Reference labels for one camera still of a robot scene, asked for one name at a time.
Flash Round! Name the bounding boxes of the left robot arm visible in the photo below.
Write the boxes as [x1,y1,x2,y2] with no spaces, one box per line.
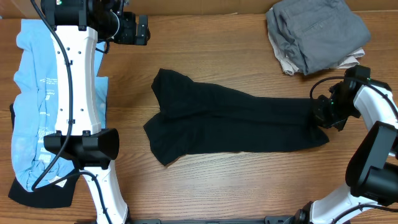
[34,0,150,223]

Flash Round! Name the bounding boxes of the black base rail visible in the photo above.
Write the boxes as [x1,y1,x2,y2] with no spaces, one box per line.
[131,216,294,224]

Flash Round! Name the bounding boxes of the folded white garment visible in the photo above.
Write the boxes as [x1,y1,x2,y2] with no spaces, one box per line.
[267,7,366,77]

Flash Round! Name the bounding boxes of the black garment under pile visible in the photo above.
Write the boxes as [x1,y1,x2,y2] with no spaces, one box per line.
[9,101,78,208]

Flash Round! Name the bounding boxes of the black t-shirt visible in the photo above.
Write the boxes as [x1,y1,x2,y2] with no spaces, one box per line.
[144,69,329,166]

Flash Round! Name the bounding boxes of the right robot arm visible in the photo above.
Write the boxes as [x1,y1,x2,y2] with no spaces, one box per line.
[286,65,397,224]

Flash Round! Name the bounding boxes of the folded grey trousers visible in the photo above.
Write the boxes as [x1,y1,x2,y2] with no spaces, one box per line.
[266,0,372,75]

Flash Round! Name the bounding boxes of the light blue t-shirt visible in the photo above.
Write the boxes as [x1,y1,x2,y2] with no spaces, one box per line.
[11,19,108,192]

